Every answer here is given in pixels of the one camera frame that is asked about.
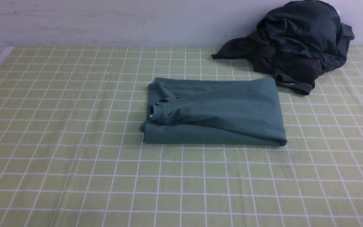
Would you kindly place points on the dark teal crumpled garment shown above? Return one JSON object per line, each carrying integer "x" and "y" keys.
{"x": 309, "y": 28}

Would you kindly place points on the dark grey crumpled garment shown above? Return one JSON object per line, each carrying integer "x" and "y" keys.
{"x": 294, "y": 72}

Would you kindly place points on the green long-sleeve top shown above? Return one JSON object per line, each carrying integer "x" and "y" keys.
{"x": 185, "y": 111}

